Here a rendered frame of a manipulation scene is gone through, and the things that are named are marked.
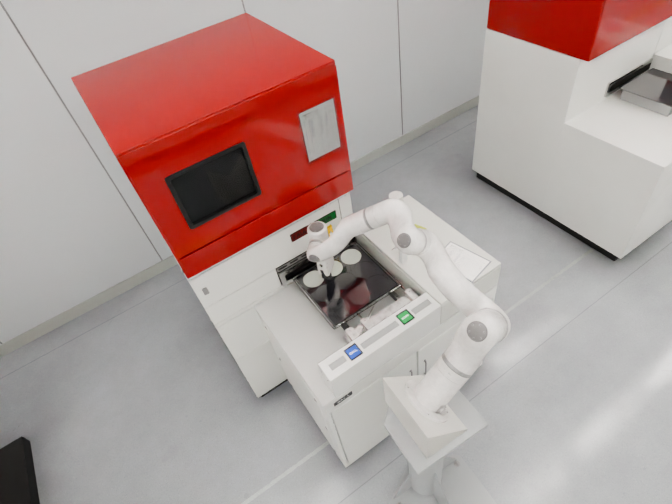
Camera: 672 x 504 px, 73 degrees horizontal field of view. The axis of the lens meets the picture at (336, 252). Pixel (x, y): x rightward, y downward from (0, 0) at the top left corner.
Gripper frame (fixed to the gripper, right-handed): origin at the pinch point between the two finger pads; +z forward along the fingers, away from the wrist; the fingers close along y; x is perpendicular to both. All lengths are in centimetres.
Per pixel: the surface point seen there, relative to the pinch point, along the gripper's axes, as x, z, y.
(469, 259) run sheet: -62, -5, 15
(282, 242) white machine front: 19.0, -18.4, 1.3
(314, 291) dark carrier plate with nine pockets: 4.4, 2.0, -8.6
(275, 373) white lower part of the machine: 37, 71, -20
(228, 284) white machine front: 38.3, -11.9, -20.9
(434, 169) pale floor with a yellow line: -26, 92, 203
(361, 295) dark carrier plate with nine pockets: -17.5, 2.1, -7.2
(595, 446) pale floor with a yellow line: -133, 92, -17
